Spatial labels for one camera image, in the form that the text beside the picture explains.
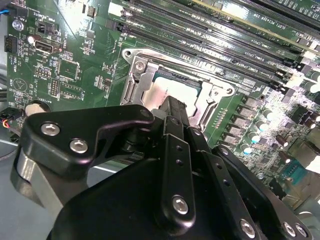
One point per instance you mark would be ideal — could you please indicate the metal socket cover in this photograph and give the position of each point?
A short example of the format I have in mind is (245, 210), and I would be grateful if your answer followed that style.
(147, 80)

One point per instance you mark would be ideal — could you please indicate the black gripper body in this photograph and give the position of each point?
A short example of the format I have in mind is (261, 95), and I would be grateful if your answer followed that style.
(112, 212)

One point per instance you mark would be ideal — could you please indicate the silver CPU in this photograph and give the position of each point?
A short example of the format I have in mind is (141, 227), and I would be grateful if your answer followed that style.
(155, 97)

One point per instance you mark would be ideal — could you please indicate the thin metal locking lever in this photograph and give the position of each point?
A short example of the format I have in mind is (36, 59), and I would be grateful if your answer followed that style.
(180, 65)

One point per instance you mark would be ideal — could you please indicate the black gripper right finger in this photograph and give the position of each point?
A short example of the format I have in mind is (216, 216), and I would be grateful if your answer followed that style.
(232, 200)

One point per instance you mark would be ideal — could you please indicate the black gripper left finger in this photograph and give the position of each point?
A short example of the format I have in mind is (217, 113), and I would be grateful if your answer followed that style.
(75, 130)

